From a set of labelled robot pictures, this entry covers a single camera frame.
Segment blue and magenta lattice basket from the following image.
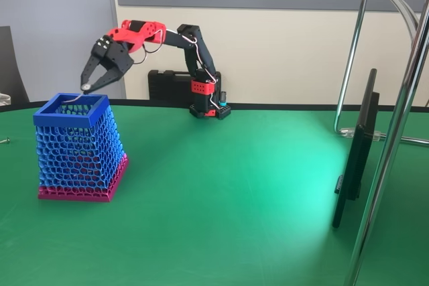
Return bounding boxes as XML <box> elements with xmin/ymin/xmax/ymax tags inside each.
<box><xmin>32</xmin><ymin>92</ymin><xmax>130</xmax><ymax>204</ymax></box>

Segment black plastic case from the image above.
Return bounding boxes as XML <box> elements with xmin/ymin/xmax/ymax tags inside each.
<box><xmin>147</xmin><ymin>69</ymin><xmax>223</xmax><ymax>101</ymax></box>

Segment dark chair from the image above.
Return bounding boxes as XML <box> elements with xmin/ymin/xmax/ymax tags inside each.
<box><xmin>0</xmin><ymin>25</ymin><xmax>30</xmax><ymax>103</ymax></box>

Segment green cloth with black rim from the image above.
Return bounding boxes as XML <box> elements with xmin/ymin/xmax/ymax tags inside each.
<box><xmin>0</xmin><ymin>97</ymin><xmax>429</xmax><ymax>286</ymax></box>

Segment clear plastic piece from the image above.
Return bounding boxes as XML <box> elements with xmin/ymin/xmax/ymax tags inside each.
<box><xmin>340</xmin><ymin>127</ymin><xmax>386</xmax><ymax>141</ymax></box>

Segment black LED light panel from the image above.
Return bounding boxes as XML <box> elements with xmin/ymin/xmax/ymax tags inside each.
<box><xmin>331</xmin><ymin>68</ymin><xmax>382</xmax><ymax>230</ymax></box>

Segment chrome tube stand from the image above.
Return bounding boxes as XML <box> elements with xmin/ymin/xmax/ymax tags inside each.
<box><xmin>334</xmin><ymin>0</ymin><xmax>429</xmax><ymax>286</ymax></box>

